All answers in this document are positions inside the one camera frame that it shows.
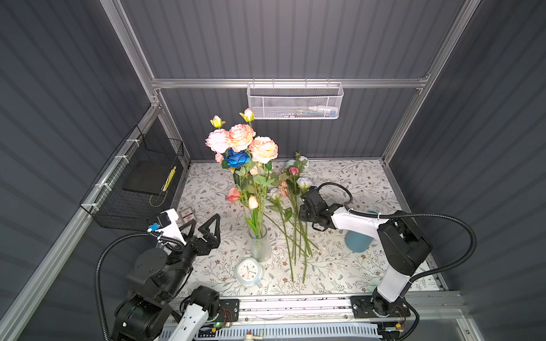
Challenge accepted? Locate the white wire mesh basket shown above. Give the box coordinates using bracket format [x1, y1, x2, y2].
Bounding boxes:
[247, 82, 344, 120]

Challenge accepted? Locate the pink peony spray stem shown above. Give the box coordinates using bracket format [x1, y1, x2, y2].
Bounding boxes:
[206, 116, 230, 163]

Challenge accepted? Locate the right black cable conduit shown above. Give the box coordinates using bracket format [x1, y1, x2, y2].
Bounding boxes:
[316, 182, 477, 284]

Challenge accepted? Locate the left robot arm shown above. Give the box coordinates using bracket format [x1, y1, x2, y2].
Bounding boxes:
[106, 214, 221, 340]

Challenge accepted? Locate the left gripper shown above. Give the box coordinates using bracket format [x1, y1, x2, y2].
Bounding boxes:
[160, 212, 219, 301]

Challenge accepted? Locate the clear ribbed glass vase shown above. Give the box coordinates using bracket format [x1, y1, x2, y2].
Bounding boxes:
[248, 227, 272, 263]

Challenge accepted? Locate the blue rose stem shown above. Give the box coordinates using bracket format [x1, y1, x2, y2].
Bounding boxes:
[220, 149, 251, 209]

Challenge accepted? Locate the black wire basket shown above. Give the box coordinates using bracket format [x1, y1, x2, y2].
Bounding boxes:
[80, 126, 186, 231]

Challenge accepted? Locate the teal ceramic vase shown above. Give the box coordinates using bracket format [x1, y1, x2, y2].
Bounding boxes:
[345, 215, 378, 253]

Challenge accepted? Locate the pile of artificial flowers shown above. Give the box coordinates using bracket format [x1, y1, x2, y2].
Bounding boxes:
[264, 152, 318, 281]

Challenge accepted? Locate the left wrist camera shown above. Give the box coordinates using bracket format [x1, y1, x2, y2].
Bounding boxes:
[147, 208, 186, 245]

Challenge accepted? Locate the small round alarm clock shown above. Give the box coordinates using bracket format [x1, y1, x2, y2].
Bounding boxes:
[235, 257, 264, 288]

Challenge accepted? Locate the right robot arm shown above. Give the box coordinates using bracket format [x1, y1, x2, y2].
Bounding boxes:
[299, 186, 432, 317]

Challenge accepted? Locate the aluminium mounting rail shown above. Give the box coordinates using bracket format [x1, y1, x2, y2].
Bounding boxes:
[219, 291, 469, 324]

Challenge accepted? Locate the pink tulip stem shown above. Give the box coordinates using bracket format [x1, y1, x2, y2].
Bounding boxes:
[245, 196, 263, 239]

